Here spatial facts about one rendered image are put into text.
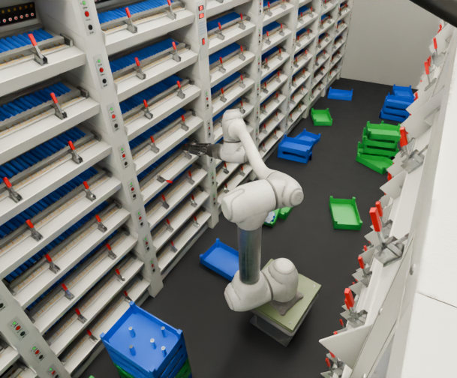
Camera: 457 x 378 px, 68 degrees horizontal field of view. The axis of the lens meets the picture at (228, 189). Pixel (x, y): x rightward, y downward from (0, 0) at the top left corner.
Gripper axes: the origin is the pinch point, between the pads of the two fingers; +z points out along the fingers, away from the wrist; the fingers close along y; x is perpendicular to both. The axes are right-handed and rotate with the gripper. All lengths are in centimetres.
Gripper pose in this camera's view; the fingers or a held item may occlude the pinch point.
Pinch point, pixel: (187, 147)
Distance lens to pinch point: 204.6
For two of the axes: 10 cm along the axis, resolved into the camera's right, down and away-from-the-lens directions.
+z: -8.5, -1.7, 5.0
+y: 5.0, -5.5, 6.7
